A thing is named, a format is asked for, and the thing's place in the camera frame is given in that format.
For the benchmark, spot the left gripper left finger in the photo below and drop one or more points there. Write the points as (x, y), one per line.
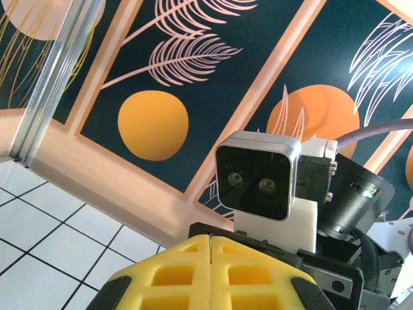
(135, 274)

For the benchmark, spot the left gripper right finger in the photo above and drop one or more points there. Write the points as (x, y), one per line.
(284, 277)

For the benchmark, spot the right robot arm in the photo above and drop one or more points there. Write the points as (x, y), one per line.
(397, 232)

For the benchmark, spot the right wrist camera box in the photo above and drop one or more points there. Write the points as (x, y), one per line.
(255, 177)

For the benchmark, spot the aluminium corner post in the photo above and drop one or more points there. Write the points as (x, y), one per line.
(48, 97)

